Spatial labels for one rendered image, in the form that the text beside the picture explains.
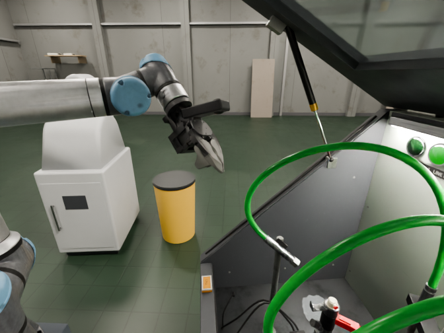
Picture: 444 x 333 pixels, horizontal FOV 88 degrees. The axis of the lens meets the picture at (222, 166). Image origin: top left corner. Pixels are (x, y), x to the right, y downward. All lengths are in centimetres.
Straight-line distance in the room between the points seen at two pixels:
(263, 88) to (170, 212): 739
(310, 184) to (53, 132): 195
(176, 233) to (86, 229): 76
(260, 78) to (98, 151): 758
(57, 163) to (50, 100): 173
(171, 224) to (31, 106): 187
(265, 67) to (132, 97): 869
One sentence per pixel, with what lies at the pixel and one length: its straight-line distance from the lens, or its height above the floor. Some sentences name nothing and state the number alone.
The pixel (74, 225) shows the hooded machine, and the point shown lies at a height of 35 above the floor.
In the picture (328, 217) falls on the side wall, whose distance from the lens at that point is 85.
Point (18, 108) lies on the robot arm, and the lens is 53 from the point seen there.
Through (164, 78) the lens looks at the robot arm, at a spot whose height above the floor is 153.
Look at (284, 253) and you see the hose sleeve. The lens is 58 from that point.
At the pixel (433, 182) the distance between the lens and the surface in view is 52.
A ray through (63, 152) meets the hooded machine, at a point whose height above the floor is 97.
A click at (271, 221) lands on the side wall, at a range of 78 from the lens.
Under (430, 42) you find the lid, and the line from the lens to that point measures 51.
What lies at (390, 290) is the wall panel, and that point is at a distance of 88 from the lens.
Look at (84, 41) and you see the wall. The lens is 1077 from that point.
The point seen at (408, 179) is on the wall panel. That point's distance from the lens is 75.
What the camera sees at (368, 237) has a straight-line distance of 33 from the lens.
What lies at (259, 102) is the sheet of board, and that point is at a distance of 896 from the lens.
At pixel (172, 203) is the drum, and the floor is 48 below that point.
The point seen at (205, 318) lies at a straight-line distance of 72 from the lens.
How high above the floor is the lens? 155
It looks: 22 degrees down
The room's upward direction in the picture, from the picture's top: straight up
